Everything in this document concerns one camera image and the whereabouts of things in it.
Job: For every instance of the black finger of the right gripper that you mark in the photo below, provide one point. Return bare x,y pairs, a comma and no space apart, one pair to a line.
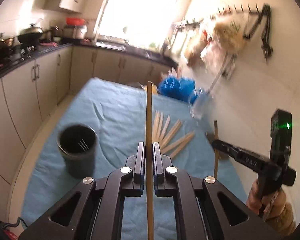
224,148

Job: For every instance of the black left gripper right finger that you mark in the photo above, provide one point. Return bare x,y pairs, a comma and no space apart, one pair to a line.
205,208

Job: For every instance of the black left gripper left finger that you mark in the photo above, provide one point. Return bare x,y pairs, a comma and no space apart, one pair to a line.
93,209

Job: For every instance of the beige kitchen cabinets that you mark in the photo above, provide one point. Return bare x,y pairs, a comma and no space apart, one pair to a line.
31,89

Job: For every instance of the person's right hand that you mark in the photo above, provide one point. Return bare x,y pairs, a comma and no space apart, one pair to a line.
280,216

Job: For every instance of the clear glass mug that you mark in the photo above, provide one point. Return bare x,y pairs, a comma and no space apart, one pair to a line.
197,102

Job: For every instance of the black perforated utensil holder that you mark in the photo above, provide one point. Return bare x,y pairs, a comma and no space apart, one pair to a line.
77,145

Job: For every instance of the blue plastic bag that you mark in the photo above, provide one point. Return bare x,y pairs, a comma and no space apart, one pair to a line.
182,89

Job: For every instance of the blue towel table cloth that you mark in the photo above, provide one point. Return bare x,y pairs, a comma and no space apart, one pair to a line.
117,114

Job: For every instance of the hanging plastic bags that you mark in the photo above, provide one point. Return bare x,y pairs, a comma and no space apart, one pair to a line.
215,42

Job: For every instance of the red lidded rice cooker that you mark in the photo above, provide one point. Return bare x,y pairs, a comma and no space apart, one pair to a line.
75,28

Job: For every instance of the black wok on stove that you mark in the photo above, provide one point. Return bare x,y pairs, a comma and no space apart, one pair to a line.
31,35

